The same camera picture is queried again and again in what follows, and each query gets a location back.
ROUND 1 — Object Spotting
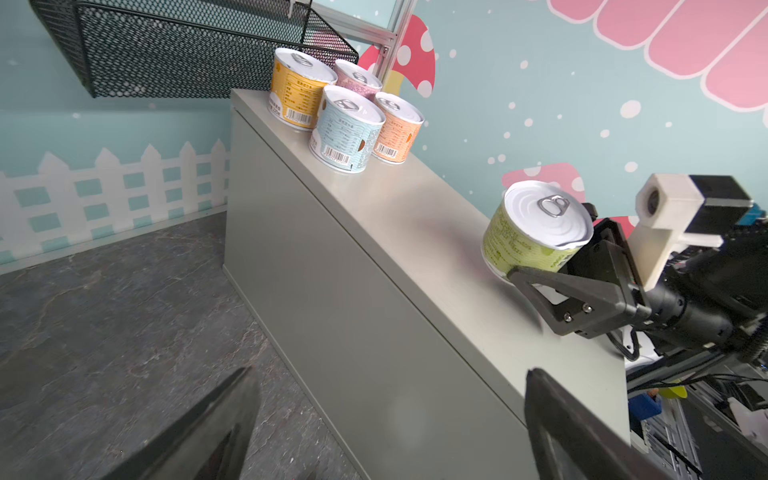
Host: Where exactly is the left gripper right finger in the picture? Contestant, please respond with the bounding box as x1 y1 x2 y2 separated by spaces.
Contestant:
524 368 669 480

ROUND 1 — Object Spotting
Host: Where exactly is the beige metal cabinet counter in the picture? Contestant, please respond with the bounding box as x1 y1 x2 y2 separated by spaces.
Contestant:
223 90 630 479

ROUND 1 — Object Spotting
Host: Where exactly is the green label can front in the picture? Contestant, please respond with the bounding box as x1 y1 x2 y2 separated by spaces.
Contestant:
481 180 594 278

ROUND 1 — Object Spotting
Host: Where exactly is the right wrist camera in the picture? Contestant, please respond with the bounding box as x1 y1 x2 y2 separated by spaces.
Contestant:
628 174 754 291

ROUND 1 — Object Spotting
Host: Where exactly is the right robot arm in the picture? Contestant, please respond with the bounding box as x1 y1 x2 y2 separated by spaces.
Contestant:
506 219 767 392

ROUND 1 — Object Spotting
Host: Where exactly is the yellow label can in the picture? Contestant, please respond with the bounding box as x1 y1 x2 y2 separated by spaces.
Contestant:
269 48 338 131

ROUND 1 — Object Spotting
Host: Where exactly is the orange label can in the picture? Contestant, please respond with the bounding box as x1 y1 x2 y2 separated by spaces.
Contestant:
373 92 425 164

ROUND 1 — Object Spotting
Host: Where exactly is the white lid can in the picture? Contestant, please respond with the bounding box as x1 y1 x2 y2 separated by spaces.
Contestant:
309 85 386 174

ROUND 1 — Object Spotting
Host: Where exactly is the pink label can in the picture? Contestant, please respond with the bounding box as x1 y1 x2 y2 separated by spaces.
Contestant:
334 59 383 102

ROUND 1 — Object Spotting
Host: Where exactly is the black mesh wall basket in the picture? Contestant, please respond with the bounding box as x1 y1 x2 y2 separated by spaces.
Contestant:
30 0 359 99

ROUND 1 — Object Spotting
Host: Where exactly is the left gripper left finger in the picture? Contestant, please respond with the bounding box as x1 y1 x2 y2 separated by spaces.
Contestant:
105 367 261 479

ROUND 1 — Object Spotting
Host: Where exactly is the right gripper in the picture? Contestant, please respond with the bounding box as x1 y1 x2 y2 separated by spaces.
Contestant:
507 219 651 336

